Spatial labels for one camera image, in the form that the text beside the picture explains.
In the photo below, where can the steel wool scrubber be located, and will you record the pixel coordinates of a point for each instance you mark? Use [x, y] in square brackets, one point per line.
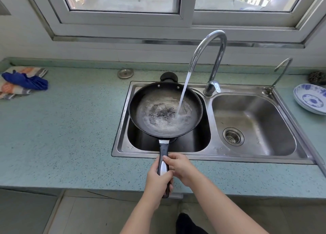
[317, 78]

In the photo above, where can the striped orange grey cloth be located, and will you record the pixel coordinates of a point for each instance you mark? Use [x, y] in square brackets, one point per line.
[10, 88]

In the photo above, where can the metal sink drain strainer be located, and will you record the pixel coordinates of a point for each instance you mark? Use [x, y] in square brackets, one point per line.
[233, 136]

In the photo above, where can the black frying pan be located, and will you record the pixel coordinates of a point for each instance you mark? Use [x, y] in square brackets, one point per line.
[165, 114]

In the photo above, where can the stainless steel double sink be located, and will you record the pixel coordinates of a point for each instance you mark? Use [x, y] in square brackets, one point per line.
[254, 119]

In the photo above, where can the person's right forearm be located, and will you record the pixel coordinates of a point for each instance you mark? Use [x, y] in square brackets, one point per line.
[224, 211]

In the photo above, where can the person's left forearm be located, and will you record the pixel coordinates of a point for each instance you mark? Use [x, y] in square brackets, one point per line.
[142, 221]

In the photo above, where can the blue cloth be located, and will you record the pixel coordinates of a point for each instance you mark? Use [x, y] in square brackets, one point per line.
[28, 81]

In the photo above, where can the person's right thumb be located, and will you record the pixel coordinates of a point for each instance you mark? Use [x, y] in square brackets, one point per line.
[172, 173]

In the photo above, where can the person's dark trouser leg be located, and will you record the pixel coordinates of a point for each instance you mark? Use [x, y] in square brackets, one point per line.
[188, 225]

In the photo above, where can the tall chrome kitchen faucet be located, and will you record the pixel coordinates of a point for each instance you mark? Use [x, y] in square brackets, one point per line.
[219, 53]

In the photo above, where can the person's left thumb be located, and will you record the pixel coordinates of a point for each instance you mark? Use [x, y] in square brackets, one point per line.
[155, 168]

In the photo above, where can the person's right hand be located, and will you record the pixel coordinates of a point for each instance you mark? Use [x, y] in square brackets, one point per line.
[183, 169]

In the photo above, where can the white window frame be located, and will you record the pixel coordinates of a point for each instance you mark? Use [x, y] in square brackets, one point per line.
[187, 17]

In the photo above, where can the person's left hand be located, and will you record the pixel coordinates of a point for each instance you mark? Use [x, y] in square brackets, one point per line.
[154, 185]

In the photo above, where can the round metal hole cap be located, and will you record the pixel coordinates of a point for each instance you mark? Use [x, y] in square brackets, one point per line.
[125, 73]

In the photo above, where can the small chrome gooseneck tap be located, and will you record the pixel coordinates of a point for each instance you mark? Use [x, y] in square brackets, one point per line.
[280, 73]

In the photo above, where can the blue white patterned plate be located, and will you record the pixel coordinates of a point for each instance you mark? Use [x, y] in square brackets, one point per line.
[312, 110]
[310, 96]

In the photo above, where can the running water stream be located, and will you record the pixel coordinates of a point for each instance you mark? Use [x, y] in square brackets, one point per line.
[184, 93]

